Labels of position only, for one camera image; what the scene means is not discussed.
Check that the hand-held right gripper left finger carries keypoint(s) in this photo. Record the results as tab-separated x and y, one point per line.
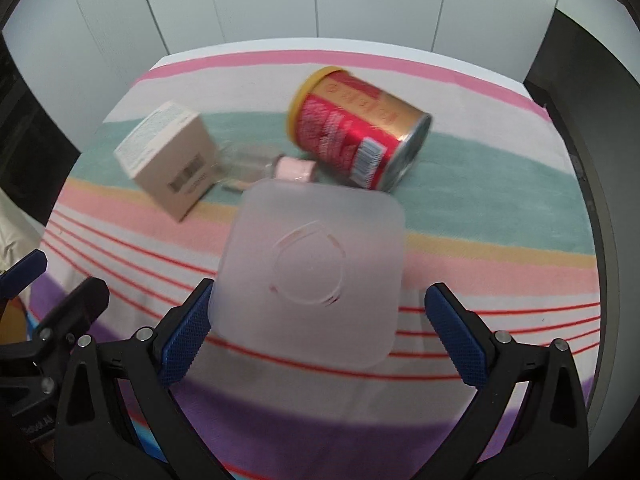
185	335

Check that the red and gold can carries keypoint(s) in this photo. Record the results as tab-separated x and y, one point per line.
357	127

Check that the small beige carton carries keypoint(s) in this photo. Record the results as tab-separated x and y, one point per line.
167	160

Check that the frosted pink square box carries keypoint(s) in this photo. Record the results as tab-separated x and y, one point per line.
310	270

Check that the black glass cabinet panel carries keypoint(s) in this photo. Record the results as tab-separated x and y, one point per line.
25	135

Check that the striped colourful cloth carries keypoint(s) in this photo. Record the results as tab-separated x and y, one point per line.
475	185

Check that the glass bottle with pink cap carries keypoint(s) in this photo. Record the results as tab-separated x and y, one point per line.
292	169

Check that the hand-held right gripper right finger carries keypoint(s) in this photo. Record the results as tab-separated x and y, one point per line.
456	340

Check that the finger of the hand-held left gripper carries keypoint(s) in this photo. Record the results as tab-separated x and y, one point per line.
75	305
24	267

